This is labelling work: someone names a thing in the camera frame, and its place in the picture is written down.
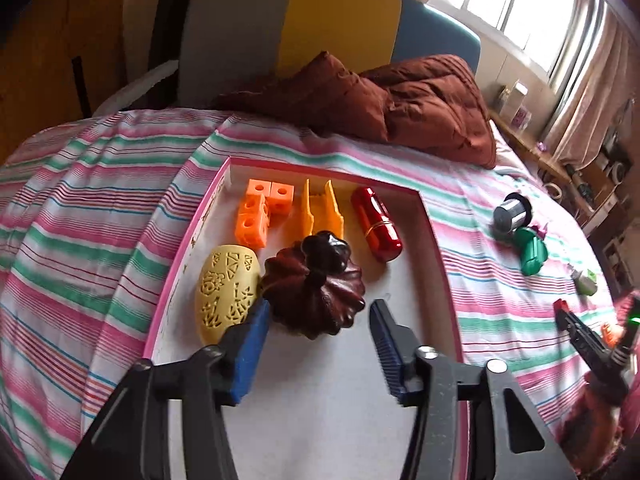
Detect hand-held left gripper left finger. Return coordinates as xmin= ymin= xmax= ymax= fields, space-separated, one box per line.
xmin=60 ymin=299 xmax=273 ymax=480

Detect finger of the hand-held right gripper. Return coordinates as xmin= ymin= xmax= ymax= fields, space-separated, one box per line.
xmin=554 ymin=300 xmax=631 ymax=403

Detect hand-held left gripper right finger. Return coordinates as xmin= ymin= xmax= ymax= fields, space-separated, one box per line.
xmin=368 ymin=299 xmax=578 ymax=480

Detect green plug-in device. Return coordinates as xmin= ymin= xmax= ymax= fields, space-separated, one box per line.
xmin=570 ymin=265 xmax=598 ymax=296

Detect yellow perforated oval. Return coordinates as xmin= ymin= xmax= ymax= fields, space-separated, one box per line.
xmin=196 ymin=244 xmax=263 ymax=347

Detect pink cardboard tray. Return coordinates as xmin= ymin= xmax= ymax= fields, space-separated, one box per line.
xmin=142 ymin=156 xmax=471 ymax=480

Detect dark brown pumpkin toy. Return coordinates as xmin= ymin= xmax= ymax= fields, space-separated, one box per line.
xmin=261 ymin=231 xmax=367 ymax=341

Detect green plastic toy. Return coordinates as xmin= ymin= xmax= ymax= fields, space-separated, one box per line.
xmin=514 ymin=226 xmax=548 ymax=277

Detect red capsule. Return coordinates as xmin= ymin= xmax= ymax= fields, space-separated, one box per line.
xmin=350 ymin=186 xmax=403 ymax=262

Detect orange cube blocks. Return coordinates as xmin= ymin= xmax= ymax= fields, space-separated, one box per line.
xmin=234 ymin=178 xmax=295 ymax=249

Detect grey dome toy black base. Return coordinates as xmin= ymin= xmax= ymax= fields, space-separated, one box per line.
xmin=492 ymin=191 xmax=533 ymax=235

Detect yellow orange track piece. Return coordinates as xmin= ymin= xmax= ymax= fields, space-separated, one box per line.
xmin=300 ymin=178 xmax=346 ymax=241

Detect person's right forearm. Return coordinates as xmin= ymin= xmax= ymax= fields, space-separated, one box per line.
xmin=557 ymin=380 xmax=640 ymax=480

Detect cluttered wooden shelf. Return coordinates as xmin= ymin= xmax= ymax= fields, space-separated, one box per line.
xmin=550 ymin=100 xmax=640 ymax=306

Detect wooden side table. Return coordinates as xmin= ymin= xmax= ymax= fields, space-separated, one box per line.
xmin=487 ymin=105 xmax=571 ymax=181

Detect striped bedsheet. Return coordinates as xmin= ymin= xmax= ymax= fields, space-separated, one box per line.
xmin=0 ymin=110 xmax=640 ymax=480

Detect white carton box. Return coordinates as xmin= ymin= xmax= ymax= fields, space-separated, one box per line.
xmin=505 ymin=80 xmax=528 ymax=121

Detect brown quilt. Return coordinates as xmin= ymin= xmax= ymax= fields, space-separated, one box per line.
xmin=215 ymin=51 xmax=497 ymax=170

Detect grey yellow blue headboard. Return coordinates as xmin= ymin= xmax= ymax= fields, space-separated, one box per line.
xmin=180 ymin=0 xmax=482 ymax=111

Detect window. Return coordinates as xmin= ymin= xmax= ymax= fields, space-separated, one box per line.
xmin=430 ymin=0 xmax=601 ymax=78

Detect wooden wardrobe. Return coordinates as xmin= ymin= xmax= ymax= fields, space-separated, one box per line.
xmin=0 ymin=0 xmax=126 ymax=161

